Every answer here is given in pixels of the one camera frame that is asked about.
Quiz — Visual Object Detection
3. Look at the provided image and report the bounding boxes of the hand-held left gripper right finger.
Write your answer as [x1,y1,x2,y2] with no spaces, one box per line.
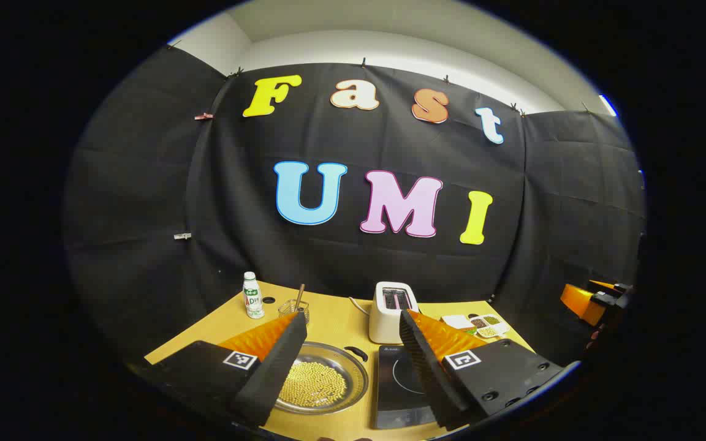
[398,309,565,432]

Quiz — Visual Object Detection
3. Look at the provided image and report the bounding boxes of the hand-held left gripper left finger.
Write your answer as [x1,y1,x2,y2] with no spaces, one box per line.
[139,311,308,428]

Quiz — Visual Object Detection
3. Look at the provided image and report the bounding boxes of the black induction cooktop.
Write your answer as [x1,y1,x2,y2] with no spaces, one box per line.
[371,345,446,429]

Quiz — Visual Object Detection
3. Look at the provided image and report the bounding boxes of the steel pot with black handles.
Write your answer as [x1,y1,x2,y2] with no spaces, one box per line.
[273,341,371,416]

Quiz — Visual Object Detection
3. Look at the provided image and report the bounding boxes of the pile of soybeans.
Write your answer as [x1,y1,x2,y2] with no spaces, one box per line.
[279,360,349,409]

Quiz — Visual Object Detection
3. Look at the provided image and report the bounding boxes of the white toaster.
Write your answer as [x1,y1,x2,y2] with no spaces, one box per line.
[368,281,420,345]

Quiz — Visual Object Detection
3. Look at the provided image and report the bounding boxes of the white milk drink bottle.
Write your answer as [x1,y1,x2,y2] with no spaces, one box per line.
[243,271,265,320]

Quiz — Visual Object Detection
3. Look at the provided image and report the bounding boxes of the white divided dish of beans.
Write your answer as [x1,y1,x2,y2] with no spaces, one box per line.
[469,314,511,339]

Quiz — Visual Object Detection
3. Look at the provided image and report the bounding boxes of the wire mesh basket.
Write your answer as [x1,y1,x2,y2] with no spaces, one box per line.
[278,299,311,325]

